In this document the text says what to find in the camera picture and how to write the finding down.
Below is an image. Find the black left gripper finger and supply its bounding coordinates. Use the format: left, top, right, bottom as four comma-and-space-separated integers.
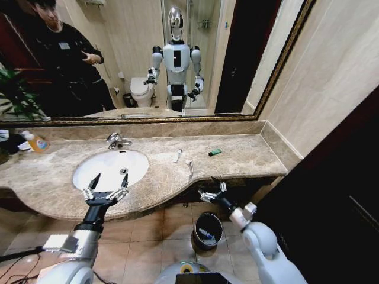
82, 173, 102, 202
110, 173, 130, 202

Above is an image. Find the chrome sink faucet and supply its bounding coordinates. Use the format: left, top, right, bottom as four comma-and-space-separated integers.
105, 132, 133, 150

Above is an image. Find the gold framed wall mirror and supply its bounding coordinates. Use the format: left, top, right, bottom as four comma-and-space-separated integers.
0, 0, 317, 125

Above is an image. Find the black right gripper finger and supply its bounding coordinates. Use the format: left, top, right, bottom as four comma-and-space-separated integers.
210, 176, 228, 196
197, 189, 220, 204

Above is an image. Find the small dark bathroom bin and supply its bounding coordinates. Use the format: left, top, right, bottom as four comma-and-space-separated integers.
122, 92, 138, 109

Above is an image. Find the white oval sink basin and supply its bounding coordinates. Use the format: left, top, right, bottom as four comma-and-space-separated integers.
72, 149, 150, 192

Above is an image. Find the black bundle with white bits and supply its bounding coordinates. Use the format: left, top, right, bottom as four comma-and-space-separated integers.
0, 129, 31, 155

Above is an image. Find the dark wooden door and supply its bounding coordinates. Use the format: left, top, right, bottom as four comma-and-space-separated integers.
253, 85, 379, 284

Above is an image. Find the black round trash bin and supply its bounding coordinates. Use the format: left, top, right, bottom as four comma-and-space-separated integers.
190, 211, 224, 253

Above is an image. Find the white toothbrush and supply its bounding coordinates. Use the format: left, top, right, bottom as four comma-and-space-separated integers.
184, 159, 195, 180

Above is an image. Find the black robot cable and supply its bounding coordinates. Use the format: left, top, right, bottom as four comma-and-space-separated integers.
0, 244, 46, 264

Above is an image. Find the blue white trash piece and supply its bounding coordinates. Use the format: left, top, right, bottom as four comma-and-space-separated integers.
198, 227, 217, 242

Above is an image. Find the orange soap bottle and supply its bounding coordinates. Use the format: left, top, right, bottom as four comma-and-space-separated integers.
21, 130, 51, 154

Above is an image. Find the green leafy plant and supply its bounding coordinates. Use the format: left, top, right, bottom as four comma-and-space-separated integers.
0, 63, 43, 120

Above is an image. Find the white robot front shell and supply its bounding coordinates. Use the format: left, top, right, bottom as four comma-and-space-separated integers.
153, 261, 238, 284

